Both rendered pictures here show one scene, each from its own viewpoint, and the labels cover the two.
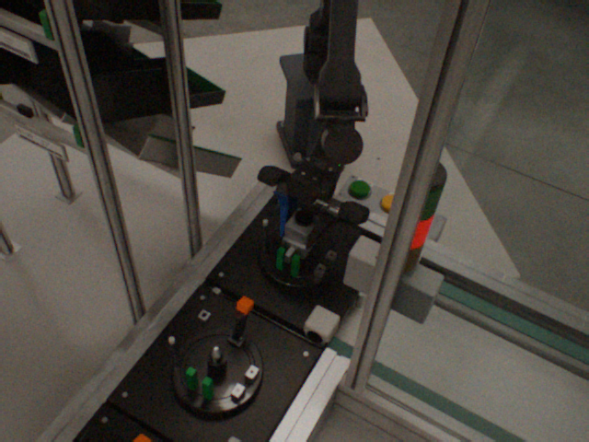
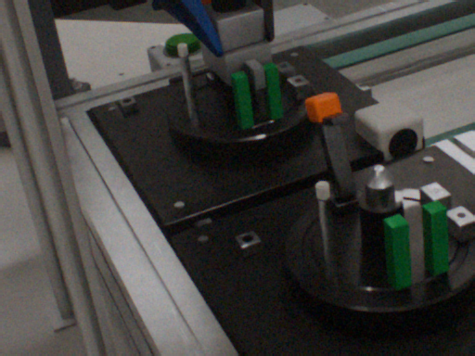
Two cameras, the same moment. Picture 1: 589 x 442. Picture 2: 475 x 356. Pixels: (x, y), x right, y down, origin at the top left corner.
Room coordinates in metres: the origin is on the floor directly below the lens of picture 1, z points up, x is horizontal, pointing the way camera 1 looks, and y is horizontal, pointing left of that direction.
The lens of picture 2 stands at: (0.13, 0.52, 1.38)
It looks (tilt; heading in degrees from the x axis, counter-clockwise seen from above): 29 degrees down; 315
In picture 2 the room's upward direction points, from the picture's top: 8 degrees counter-clockwise
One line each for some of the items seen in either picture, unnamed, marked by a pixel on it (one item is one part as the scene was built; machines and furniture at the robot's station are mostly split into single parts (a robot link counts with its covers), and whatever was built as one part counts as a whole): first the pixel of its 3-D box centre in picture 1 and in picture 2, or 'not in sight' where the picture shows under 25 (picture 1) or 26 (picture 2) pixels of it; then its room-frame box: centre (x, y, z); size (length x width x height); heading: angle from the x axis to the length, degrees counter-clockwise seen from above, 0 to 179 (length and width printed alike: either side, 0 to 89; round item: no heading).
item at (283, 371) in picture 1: (216, 361); (382, 216); (0.44, 0.10, 1.01); 0.24 x 0.24 x 0.13; 64
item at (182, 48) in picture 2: (265, 237); (189, 89); (0.67, 0.05, 1.03); 0.01 x 0.01 x 0.08; 64
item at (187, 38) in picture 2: (359, 190); (183, 47); (0.86, -0.12, 0.96); 0.04 x 0.04 x 0.02
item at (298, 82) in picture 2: (319, 271); (299, 87); (0.63, -0.04, 1.00); 0.02 x 0.01 x 0.02; 154
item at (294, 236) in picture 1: (300, 233); (237, 35); (0.66, 0.00, 1.06); 0.08 x 0.04 x 0.07; 155
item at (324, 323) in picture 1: (321, 326); (390, 133); (0.54, -0.05, 0.97); 0.05 x 0.05 x 0.04; 64
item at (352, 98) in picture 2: (299, 262); (245, 129); (0.67, -0.01, 0.96); 0.24 x 0.24 x 0.02; 64
